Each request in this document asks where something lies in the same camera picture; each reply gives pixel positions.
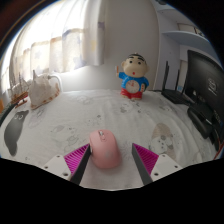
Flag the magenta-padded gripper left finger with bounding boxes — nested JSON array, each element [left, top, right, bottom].
[[41, 143, 92, 186]]

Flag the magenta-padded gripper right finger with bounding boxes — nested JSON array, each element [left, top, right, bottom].
[[131, 143, 184, 186]]

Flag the pink computer mouse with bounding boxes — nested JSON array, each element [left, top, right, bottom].
[[88, 129, 122, 170]]

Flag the white printed tablecloth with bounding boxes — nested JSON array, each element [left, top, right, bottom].
[[0, 89, 219, 191]]

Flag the large white conch shell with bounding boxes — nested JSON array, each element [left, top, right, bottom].
[[28, 69, 63, 110]]

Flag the cartoon boy figurine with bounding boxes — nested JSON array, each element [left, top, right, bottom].
[[115, 52, 150, 101]]

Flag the wooden model sailing ship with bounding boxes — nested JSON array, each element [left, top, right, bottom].
[[9, 71, 30, 108]]

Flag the black monitor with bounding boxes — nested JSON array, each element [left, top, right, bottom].
[[184, 49, 224, 134]]

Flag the white star-print curtain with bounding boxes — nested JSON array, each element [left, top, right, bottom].
[[1, 0, 108, 98]]

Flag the white wall shelf unit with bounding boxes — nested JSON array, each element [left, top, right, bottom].
[[156, 0, 214, 91]]

